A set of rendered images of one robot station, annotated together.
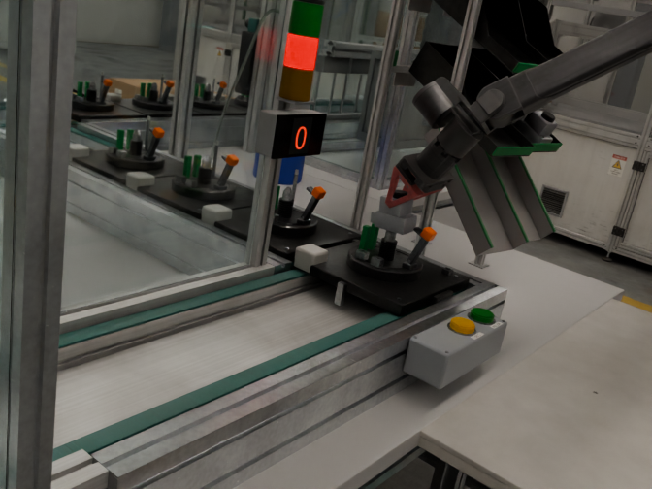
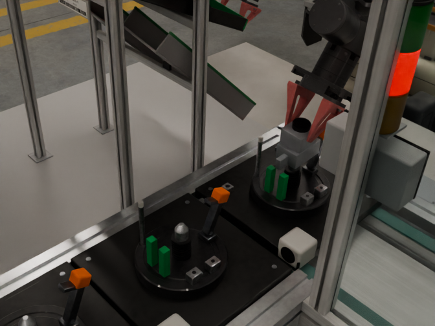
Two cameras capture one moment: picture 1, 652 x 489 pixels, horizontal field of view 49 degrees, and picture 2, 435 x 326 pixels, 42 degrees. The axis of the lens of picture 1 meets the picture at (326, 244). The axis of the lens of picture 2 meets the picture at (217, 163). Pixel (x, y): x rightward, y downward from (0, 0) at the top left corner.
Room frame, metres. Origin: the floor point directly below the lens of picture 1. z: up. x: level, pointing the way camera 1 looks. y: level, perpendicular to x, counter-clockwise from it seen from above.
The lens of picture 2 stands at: (1.27, 0.68, 1.61)
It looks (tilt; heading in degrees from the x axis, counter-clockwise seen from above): 37 degrees down; 279
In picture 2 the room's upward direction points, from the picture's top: 3 degrees clockwise
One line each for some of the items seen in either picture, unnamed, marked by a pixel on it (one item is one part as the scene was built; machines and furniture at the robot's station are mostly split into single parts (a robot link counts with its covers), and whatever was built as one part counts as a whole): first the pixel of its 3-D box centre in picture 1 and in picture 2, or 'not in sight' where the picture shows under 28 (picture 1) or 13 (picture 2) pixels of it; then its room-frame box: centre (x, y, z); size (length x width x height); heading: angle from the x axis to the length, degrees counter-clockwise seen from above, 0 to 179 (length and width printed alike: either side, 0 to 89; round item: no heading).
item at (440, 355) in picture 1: (457, 344); not in sight; (1.07, -0.24, 0.93); 0.21 x 0.07 x 0.06; 145
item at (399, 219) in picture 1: (392, 209); (295, 141); (1.27, -0.11, 1.08); 0.08 x 0.04 x 0.07; 55
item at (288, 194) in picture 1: (285, 205); (180, 243); (1.41, 0.10, 1.01); 0.24 x 0.24 x 0.13; 55
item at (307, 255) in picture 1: (310, 258); (296, 248); (1.24, 0.02, 0.97); 0.05 x 0.05 x 0.04; 55
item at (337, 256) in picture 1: (382, 272); (289, 196); (1.27, -0.11, 0.96); 0.24 x 0.24 x 0.02; 55
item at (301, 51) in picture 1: (301, 51); not in sight; (1.18, 0.09, 1.33); 0.05 x 0.05 x 0.05
